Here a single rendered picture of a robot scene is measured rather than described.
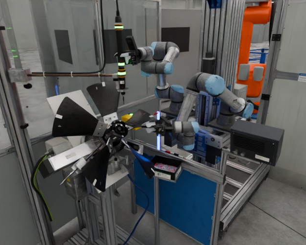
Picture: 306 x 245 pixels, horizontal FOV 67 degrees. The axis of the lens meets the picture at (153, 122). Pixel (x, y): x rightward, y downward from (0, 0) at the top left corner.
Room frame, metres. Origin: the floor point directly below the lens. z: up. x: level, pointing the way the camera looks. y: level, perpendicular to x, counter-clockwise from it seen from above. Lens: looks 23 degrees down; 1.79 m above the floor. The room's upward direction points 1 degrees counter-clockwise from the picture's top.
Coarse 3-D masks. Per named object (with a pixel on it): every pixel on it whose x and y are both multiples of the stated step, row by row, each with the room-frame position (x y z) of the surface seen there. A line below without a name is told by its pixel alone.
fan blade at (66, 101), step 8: (64, 104) 1.18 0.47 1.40; (72, 104) 1.20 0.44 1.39; (56, 112) 1.15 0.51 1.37; (64, 112) 1.17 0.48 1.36; (72, 112) 1.18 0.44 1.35; (80, 112) 1.20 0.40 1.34; (88, 112) 1.22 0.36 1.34; (56, 120) 1.14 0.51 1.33; (64, 120) 1.15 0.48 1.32; (72, 120) 1.17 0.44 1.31; (80, 120) 1.19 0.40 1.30; (88, 120) 1.21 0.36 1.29; (96, 120) 1.23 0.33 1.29; (56, 128) 1.13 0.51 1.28; (64, 128) 1.15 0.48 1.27; (72, 128) 1.17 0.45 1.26; (80, 128) 1.19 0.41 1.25; (88, 128) 1.21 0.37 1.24; (56, 136) 1.12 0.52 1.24; (64, 136) 1.14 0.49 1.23
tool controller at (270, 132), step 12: (240, 120) 1.28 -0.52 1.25; (240, 132) 1.18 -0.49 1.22; (252, 132) 1.15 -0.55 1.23; (264, 132) 1.14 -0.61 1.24; (276, 132) 1.12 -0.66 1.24; (240, 144) 1.19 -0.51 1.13; (252, 144) 1.15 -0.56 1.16; (264, 144) 1.10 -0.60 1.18; (276, 144) 1.06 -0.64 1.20; (252, 156) 1.16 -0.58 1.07; (264, 156) 1.11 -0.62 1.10; (276, 156) 1.08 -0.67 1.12
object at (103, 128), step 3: (99, 123) 1.24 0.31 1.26; (102, 123) 1.25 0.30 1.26; (105, 123) 1.25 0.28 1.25; (96, 126) 1.23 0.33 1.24; (99, 126) 1.24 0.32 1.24; (102, 126) 1.25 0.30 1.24; (105, 126) 1.26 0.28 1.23; (96, 129) 1.23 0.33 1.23; (102, 129) 1.25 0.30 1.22; (105, 129) 1.26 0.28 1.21; (96, 132) 1.23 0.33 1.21; (99, 132) 1.24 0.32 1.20; (102, 132) 1.25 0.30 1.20; (96, 135) 1.23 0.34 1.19; (99, 135) 1.24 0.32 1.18; (102, 135) 1.25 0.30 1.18
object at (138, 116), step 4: (136, 112) 1.56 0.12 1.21; (140, 112) 1.56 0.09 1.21; (144, 112) 1.57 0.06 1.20; (132, 116) 1.51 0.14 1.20; (136, 116) 1.51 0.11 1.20; (140, 116) 1.51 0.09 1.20; (144, 116) 1.51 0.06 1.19; (148, 116) 1.52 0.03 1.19; (128, 120) 1.45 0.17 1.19; (132, 120) 1.45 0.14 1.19; (136, 120) 1.45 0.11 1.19; (140, 120) 1.45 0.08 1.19; (144, 120) 1.46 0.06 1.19; (148, 120) 1.47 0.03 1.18; (128, 124) 1.38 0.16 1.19; (132, 124) 1.38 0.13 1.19; (136, 124) 1.38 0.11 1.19; (140, 124) 1.39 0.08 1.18
